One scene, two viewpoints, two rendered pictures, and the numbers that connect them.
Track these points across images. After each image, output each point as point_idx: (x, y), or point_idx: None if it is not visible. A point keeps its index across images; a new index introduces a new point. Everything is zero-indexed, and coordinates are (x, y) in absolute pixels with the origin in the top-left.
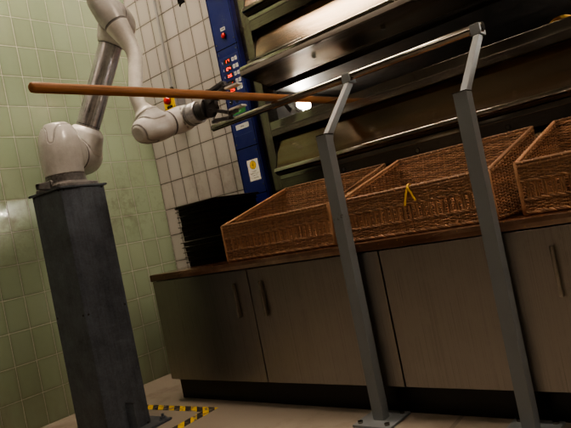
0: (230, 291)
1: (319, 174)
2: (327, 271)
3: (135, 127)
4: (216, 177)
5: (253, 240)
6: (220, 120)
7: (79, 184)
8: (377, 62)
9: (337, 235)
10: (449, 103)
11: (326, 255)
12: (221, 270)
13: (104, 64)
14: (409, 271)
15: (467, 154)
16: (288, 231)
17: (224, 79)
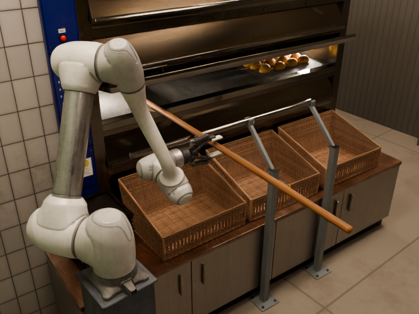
0: (174, 281)
1: None
2: (247, 241)
3: (188, 195)
4: (24, 178)
5: (189, 239)
6: (201, 164)
7: (143, 266)
8: (269, 114)
9: (270, 222)
10: (235, 114)
11: (250, 233)
12: (170, 270)
13: (90, 120)
14: (287, 227)
15: (332, 173)
16: (217, 225)
17: (58, 83)
